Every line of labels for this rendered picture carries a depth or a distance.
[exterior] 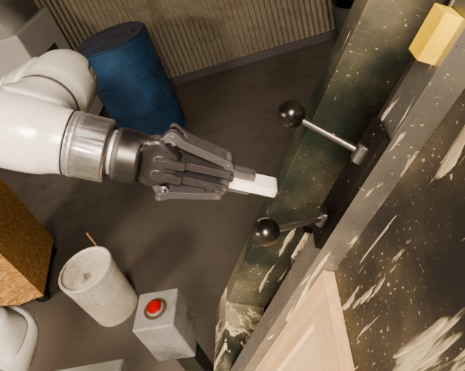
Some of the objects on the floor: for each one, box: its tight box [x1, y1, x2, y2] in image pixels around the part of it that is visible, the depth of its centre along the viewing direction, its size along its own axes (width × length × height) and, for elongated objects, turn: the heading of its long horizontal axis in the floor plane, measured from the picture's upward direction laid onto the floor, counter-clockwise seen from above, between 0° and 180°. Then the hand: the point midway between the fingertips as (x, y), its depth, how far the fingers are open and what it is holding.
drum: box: [76, 21, 185, 135], centre depth 355 cm, size 61×61×92 cm
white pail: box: [58, 233, 138, 327], centre depth 228 cm, size 32×30×47 cm
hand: (252, 182), depth 61 cm, fingers closed
